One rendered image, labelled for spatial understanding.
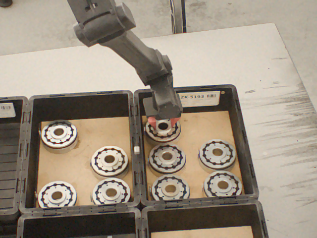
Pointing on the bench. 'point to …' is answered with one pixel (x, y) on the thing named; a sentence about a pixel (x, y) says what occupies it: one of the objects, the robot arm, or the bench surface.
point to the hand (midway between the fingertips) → (163, 125)
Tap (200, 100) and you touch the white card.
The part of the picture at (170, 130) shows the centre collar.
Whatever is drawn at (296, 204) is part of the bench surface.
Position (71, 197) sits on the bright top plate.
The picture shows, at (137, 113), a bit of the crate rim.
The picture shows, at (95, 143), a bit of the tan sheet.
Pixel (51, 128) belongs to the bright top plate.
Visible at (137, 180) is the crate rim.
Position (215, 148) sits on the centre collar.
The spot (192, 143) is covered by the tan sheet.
